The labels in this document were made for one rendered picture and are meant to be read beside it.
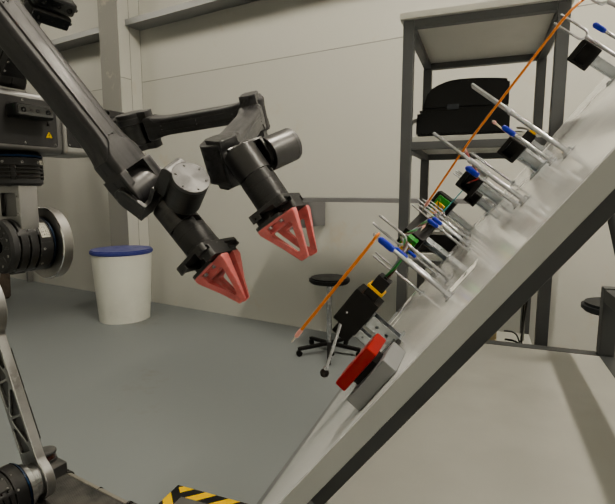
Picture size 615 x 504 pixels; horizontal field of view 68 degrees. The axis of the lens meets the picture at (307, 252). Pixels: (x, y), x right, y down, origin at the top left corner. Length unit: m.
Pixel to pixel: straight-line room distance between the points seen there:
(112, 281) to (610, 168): 4.53
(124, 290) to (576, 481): 4.23
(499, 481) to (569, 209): 0.61
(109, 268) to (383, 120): 2.83
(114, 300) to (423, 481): 4.14
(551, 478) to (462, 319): 0.60
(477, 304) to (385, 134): 3.53
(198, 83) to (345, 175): 1.90
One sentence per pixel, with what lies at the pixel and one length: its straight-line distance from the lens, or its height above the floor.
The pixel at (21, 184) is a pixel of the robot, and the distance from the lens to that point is 1.38.
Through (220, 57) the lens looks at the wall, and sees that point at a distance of 4.90.
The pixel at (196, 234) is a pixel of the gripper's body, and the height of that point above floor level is 1.21.
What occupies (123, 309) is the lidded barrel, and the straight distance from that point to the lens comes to 4.77.
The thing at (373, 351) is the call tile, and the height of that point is 1.13.
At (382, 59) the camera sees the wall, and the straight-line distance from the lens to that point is 4.00.
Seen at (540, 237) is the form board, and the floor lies 1.24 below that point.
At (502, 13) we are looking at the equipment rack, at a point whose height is 1.81.
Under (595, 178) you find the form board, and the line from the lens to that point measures 0.37.
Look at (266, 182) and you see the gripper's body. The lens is 0.71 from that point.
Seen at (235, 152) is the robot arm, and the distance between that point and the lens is 0.73.
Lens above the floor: 1.27
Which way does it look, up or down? 8 degrees down
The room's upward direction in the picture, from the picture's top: straight up
